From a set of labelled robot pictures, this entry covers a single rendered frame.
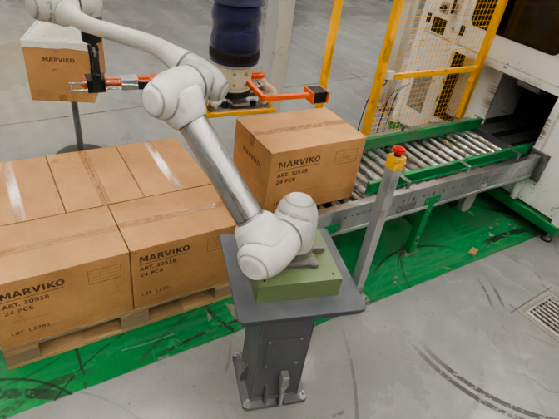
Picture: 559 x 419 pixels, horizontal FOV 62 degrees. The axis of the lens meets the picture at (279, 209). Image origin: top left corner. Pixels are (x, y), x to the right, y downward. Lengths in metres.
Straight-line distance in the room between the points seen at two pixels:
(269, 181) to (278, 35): 1.38
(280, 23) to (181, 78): 1.98
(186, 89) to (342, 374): 1.68
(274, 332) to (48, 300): 1.03
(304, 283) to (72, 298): 1.14
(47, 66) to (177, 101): 2.06
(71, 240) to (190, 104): 1.11
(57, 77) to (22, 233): 1.34
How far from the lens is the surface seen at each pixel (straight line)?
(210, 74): 1.63
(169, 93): 1.49
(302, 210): 1.66
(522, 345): 3.18
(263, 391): 2.36
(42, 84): 3.54
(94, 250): 2.32
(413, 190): 2.96
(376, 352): 2.73
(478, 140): 4.10
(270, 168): 2.33
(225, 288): 2.74
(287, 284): 1.74
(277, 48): 3.49
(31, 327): 2.47
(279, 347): 2.10
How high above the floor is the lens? 2.05
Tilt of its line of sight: 36 degrees down
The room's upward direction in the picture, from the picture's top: 9 degrees clockwise
